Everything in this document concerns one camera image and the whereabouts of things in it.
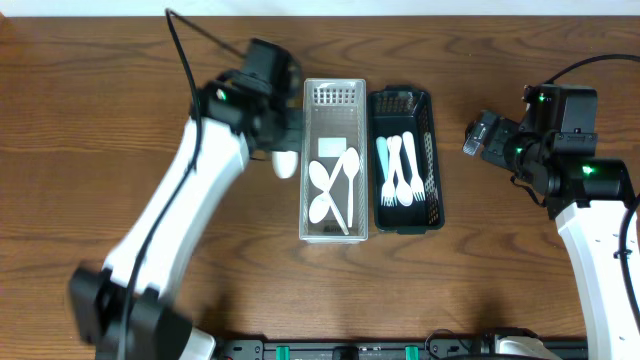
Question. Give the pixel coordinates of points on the clear plastic basket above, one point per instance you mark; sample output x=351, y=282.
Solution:
x=334, y=108

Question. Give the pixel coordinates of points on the white spoon bowl up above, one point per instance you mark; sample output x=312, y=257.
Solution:
x=351, y=164

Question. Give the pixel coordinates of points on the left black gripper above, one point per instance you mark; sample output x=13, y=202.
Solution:
x=279, y=138

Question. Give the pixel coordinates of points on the pale green fork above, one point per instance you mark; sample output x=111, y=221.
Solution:
x=383, y=155

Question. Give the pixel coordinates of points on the white label in basket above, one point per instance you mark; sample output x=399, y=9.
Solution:
x=331, y=147

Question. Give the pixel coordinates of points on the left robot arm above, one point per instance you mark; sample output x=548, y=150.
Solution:
x=125, y=310

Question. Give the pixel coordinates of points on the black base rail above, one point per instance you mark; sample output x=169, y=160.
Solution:
x=497, y=343

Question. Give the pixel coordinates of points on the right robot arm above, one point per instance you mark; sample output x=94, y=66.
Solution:
x=551, y=154

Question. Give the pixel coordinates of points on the white spoon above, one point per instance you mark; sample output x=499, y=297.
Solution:
x=329, y=226
x=403, y=190
x=324, y=202

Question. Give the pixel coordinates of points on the white fork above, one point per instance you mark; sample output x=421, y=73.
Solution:
x=388, y=191
x=416, y=183

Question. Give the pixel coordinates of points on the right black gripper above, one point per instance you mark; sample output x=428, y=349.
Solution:
x=489, y=138

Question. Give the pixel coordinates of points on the black plastic basket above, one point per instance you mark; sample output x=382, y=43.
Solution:
x=393, y=111

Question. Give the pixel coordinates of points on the white spoon bowl down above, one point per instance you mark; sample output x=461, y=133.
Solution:
x=285, y=163

